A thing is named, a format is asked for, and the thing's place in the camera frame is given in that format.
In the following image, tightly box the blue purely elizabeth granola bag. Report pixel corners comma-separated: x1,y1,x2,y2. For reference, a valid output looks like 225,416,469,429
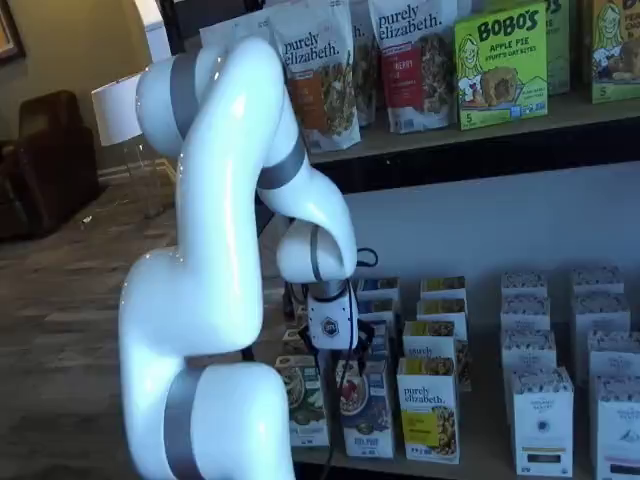
198,13,277,51

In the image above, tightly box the green Bobo's oat bites box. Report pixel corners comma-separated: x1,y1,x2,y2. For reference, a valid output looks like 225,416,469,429
482,0,572,97

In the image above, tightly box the half hidden granola bag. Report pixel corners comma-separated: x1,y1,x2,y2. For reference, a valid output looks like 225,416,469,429
349,0,381,129

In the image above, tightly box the dark brown armchair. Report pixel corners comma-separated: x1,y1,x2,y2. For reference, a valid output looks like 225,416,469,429
0,89,104,242

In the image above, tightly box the white box with black label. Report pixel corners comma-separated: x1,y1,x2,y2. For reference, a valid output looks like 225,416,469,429
500,294,552,332
501,271,549,299
500,327,558,401
510,367,575,476

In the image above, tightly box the white shade floor lamp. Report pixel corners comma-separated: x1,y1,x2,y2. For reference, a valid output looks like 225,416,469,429
90,73,154,221

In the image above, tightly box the yellow green Bobo's box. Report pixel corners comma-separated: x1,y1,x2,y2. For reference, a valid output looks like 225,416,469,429
589,0,640,105

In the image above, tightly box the yellow purely elizabeth box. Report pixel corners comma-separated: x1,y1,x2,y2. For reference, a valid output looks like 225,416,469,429
419,276,469,302
397,357,461,465
417,298,469,327
402,319,472,394

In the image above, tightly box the white door frame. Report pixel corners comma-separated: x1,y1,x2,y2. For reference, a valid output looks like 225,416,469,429
144,22,176,71

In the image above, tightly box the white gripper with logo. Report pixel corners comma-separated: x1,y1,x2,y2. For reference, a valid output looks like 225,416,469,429
298,289,375,376

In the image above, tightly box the orange purely elizabeth granola bag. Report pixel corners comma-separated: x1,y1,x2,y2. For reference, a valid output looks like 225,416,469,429
272,1,362,155

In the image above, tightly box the white box with pink label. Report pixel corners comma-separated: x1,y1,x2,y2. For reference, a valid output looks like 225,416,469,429
593,374,640,480
587,329,640,382
571,267,626,297
573,292,632,351

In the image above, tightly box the black metal shelf unit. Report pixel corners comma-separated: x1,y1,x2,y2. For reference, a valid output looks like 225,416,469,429
158,0,640,480

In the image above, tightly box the dark framed wall picture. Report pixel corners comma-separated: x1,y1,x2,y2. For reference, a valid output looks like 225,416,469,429
0,0,26,62

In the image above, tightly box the blue and white cereal box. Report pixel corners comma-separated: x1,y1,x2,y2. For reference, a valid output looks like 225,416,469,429
335,358,396,459
358,298,399,327
372,324,392,362

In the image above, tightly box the green Bobo's apple pie box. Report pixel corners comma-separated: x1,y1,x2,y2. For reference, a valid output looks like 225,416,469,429
453,1,550,132

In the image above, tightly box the red purely elizabeth granola bag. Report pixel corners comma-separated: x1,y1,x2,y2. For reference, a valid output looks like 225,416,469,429
367,0,459,135

